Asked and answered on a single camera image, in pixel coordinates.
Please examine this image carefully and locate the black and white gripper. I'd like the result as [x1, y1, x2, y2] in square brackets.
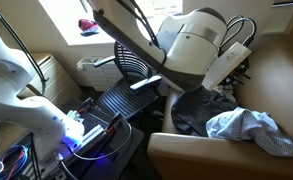
[220, 58, 251, 85]

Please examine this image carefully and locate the light blue striped clothing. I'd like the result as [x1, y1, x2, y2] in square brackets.
[206, 107, 293, 157]

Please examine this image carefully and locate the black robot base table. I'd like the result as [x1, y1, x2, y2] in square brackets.
[10, 105, 144, 180]

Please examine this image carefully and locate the black mesh office chair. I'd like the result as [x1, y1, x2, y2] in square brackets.
[94, 42, 161, 120]

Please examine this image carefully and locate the white crumpled cloth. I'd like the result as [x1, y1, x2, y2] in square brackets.
[217, 85, 236, 102]

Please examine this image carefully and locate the dark grey garment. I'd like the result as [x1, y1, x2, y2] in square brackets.
[171, 86, 238, 137]

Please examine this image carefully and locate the red and blue cap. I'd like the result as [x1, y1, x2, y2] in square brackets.
[78, 19, 99, 37]

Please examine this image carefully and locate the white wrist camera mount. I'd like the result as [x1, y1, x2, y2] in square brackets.
[202, 42, 251, 90]

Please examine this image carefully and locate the white wall radiator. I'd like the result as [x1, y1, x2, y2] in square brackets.
[77, 57, 122, 91]

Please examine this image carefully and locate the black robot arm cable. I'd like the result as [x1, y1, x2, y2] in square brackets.
[0, 0, 50, 98]

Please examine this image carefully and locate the blue coiled cable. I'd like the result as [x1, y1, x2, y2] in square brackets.
[0, 144, 30, 180]

